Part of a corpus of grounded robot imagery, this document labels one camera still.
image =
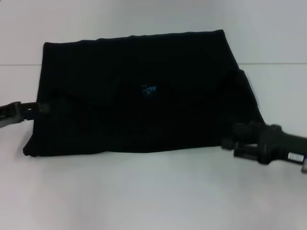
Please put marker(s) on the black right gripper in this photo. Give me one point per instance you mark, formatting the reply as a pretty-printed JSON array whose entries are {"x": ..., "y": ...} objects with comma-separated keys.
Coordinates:
[{"x": 278, "y": 146}]

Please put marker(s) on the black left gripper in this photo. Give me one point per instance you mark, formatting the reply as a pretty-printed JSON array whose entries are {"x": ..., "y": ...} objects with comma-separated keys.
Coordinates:
[{"x": 12, "y": 113}]

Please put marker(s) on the black shirt with FREE print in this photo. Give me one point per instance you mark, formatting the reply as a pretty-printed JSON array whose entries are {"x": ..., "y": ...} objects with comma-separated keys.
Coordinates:
[{"x": 134, "y": 107}]

